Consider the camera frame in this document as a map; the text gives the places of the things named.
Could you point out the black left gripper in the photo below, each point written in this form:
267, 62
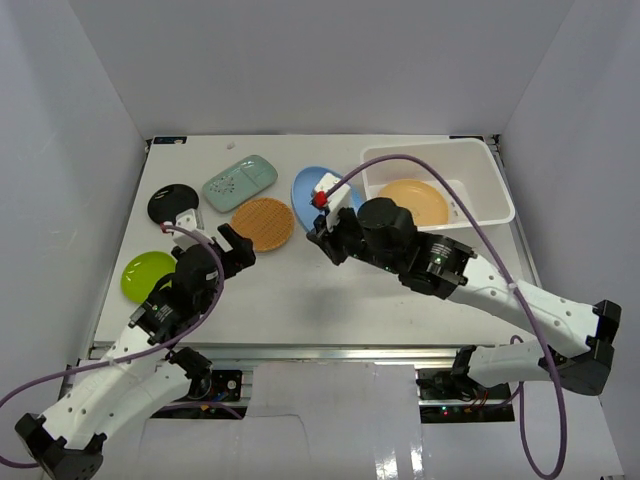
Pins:
230, 255

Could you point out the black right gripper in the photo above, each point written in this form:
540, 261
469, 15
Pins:
328, 244

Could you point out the woven wicker round plate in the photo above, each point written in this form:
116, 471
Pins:
267, 222

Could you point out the blue round plate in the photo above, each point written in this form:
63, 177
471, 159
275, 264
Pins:
301, 191

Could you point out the tan round plate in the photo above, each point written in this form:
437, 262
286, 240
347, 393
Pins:
426, 205

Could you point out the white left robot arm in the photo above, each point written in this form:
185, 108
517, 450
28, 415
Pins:
146, 368

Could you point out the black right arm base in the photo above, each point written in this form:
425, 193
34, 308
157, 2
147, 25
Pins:
443, 402

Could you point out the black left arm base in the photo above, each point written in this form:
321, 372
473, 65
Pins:
216, 396

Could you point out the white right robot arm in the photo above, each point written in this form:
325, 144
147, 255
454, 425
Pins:
573, 341

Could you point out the white plastic bin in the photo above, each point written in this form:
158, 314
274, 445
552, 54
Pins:
466, 164

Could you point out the pale green rectangular dish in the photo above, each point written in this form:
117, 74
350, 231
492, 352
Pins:
239, 182

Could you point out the black round plate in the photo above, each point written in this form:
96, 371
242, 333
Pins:
170, 201

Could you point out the lime green round plate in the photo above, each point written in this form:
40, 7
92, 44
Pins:
142, 273

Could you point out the blue label sticker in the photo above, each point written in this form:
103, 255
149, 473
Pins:
169, 140

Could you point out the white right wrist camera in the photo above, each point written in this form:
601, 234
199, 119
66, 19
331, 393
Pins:
329, 204

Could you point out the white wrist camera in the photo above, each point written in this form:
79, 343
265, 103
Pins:
186, 231
329, 204

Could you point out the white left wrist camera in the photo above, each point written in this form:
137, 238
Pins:
186, 231

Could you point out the aluminium table frame rail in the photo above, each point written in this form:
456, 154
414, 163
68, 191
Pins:
409, 353

